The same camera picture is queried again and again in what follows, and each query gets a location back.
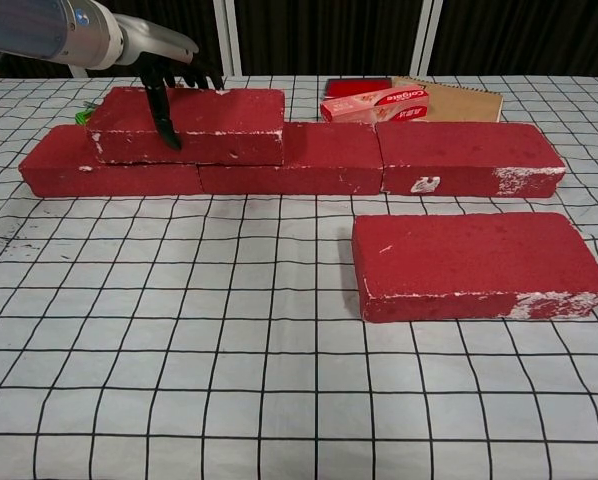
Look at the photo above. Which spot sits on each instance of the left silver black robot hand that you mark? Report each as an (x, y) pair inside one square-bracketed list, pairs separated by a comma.
[(149, 40)]

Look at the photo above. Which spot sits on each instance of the red brick chipped white edges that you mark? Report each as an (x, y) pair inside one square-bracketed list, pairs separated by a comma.
[(219, 115)]

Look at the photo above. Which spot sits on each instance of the red brick white scuffed corner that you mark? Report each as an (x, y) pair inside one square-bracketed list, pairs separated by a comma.
[(469, 255)]

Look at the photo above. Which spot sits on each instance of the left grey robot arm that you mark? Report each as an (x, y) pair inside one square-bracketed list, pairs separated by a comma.
[(39, 25)]

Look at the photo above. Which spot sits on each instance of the green orange snack packet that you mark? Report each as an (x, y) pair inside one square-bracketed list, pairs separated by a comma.
[(84, 117)]

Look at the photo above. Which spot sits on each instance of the red foam brick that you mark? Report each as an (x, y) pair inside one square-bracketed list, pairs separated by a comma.
[(304, 175), (104, 180)]

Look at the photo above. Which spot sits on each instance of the red black stamp pad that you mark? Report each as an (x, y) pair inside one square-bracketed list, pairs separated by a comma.
[(354, 87)]

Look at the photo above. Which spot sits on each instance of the pink Colgate toothpaste box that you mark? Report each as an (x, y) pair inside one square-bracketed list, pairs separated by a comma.
[(374, 107)]

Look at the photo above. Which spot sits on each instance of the brown spiral notebook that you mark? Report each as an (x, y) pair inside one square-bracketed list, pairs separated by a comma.
[(464, 102)]

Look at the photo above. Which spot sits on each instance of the red brick white notch mark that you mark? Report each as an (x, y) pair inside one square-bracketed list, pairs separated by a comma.
[(459, 145)]

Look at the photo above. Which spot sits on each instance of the white black checkered tablecloth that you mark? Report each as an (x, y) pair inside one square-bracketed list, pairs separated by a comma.
[(299, 390)]

